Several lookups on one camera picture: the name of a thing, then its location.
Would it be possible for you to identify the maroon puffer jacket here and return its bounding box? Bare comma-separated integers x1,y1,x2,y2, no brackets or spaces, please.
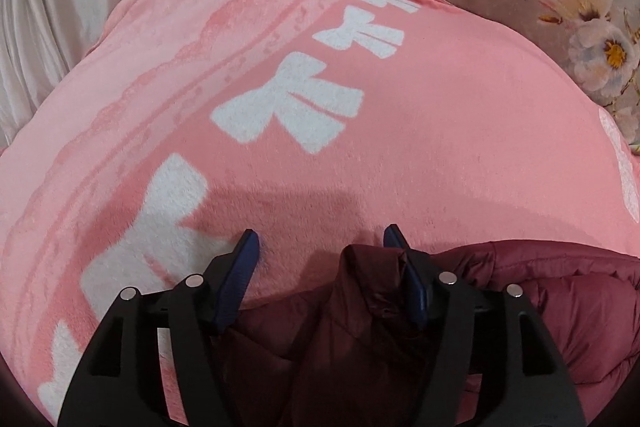
210,241,640,427

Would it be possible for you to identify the pink printed blanket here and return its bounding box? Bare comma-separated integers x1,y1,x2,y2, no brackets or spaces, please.
0,0,640,427

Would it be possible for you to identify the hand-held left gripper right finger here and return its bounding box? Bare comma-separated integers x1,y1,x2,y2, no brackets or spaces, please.
382,224,586,427

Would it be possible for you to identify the pale draped cloth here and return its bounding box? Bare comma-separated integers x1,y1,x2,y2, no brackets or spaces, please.
0,0,203,148

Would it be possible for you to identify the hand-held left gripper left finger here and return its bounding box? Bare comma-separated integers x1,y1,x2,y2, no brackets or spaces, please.
57,229,261,427

